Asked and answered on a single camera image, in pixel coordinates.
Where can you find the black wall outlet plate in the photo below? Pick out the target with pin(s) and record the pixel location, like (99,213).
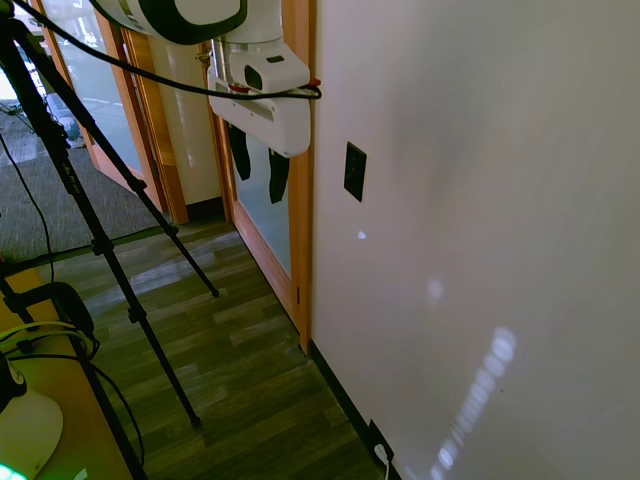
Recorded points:
(380,440)

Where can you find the black clamp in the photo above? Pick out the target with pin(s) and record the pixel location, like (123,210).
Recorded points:
(60,305)

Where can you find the wooden door frame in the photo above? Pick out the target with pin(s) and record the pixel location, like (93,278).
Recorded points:
(155,135)

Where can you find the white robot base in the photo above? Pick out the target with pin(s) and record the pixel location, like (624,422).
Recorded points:
(30,430)

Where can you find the black camera tripod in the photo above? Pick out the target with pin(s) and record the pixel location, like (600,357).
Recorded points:
(75,165)

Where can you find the black wall light switch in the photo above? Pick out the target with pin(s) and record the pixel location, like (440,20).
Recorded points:
(355,171)

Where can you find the grey carpet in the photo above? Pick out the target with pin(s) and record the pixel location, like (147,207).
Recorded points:
(55,190)

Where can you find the wooden framed glass panel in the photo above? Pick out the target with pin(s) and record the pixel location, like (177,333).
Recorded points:
(90,85)

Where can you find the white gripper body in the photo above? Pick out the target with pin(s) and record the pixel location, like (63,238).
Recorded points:
(267,112)

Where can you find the wooden table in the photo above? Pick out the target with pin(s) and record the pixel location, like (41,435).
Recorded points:
(55,400)

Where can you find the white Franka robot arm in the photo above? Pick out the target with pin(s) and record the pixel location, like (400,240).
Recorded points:
(165,15)

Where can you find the wooden glass door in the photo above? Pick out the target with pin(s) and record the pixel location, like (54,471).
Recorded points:
(260,200)

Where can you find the black baseboard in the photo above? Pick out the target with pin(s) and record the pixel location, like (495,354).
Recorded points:
(350,400)

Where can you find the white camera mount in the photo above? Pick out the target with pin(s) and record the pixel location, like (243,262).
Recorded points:
(262,67)

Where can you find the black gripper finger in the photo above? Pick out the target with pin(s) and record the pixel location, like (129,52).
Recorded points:
(242,152)
(276,177)

